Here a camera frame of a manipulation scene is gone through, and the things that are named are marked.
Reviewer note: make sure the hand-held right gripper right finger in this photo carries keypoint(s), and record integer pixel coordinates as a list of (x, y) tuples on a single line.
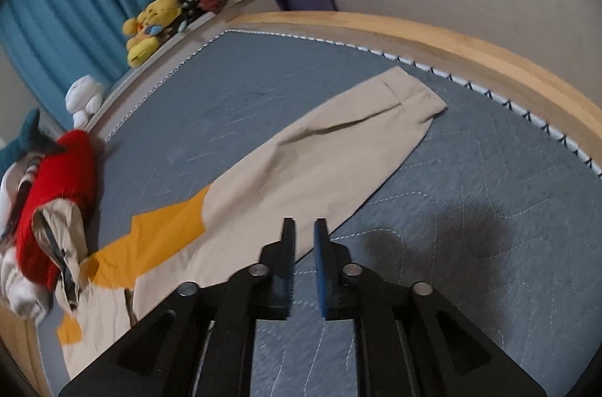
[(320, 258)]

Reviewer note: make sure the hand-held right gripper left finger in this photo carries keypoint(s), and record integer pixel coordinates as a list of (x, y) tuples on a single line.
[(289, 258)]

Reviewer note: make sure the beige and orange jacket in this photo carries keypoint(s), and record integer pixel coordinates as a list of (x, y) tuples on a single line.
[(305, 152)]

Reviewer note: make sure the grey quilted mattress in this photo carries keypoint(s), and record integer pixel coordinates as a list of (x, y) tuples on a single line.
[(470, 190)]

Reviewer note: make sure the white bedside ledge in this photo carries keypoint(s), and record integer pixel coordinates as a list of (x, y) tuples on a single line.
[(121, 86)]

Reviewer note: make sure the red knit sweater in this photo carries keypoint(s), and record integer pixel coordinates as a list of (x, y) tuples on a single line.
[(56, 190)]

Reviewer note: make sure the folded white towel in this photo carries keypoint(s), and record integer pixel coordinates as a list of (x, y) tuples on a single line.
[(19, 291)]

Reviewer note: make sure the black and white plush toy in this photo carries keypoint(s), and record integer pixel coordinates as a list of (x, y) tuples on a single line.
[(187, 4)]

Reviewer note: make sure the yellow plush toy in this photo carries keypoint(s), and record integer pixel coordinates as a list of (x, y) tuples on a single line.
[(150, 21)]

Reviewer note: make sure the teal shark plush toy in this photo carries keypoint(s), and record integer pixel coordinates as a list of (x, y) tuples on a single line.
[(19, 145)]

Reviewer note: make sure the blue curtain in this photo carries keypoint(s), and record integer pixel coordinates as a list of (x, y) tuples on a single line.
[(70, 2)]

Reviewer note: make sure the wooden bed frame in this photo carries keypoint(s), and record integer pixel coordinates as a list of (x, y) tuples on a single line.
[(423, 35)]

